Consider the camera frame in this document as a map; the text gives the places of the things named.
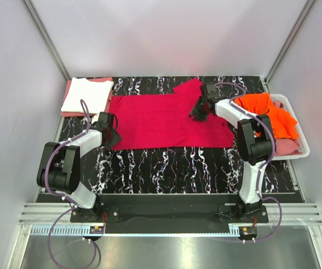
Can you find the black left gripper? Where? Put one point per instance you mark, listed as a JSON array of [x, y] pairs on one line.
[[116, 139]]

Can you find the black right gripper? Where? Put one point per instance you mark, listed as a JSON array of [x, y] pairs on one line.
[[195, 113]]

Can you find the crimson red t-shirt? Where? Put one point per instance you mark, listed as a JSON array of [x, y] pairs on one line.
[[157, 121]]

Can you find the orange t-shirt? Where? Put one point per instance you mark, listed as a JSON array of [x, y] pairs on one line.
[[258, 104]]

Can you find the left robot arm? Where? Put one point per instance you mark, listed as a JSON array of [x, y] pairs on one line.
[[60, 165]]

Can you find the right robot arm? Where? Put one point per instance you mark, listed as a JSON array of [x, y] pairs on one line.
[[255, 145]]

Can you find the folded white t-shirt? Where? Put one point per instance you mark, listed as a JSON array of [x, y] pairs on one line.
[[86, 95]]

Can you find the folded pink t-shirt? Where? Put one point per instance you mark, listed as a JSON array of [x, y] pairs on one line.
[[109, 98]]

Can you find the dusty pink t-shirt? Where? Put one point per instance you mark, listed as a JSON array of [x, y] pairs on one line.
[[286, 135]]

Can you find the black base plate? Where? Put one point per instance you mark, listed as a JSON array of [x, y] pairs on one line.
[[169, 213]]

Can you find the aluminium front rail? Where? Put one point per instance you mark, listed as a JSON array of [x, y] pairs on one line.
[[61, 219]]

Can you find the aluminium corner post left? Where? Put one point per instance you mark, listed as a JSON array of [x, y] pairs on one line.
[[51, 48]]

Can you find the aluminium corner post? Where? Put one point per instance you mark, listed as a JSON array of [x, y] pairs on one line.
[[304, 13], [51, 48]]

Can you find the aluminium corner post right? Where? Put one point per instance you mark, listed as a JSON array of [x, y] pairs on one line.
[[304, 13]]

